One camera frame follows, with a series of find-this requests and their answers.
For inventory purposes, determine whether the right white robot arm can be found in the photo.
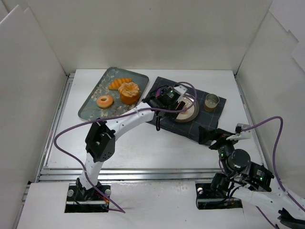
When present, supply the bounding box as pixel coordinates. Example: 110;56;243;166
196;124;305;229

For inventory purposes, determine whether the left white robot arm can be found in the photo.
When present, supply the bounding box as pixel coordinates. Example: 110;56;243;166
77;85;187;193

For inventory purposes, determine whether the tall sesame bundt bread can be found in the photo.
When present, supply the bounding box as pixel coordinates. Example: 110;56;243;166
118;82;140;105

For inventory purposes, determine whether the ridged orange croissant bread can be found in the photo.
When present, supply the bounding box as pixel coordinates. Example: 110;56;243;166
108;78;132;90

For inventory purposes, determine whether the cream plate dark rim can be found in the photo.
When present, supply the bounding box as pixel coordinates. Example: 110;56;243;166
175;93;199;123

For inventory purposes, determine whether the dark checked cloth mat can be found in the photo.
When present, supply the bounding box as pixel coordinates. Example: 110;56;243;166
146;77;226;142

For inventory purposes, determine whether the glass cup with drink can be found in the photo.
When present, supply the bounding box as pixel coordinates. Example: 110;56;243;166
204;94;220;112

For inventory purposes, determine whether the floral blue serving tray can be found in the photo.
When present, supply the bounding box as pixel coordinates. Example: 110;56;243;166
78;67;149;121

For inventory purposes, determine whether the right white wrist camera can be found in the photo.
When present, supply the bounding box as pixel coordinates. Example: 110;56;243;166
226;123;251;141

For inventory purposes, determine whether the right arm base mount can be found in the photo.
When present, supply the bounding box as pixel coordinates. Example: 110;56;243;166
195;183;243;210

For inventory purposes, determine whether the glazed ring donut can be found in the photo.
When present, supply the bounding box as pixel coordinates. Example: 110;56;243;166
96;95;113;108

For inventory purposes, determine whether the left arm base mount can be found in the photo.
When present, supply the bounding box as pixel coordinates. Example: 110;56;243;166
64;184;109;213

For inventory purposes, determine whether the aluminium frame rail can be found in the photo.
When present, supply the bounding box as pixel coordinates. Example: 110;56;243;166
36;69;252;182

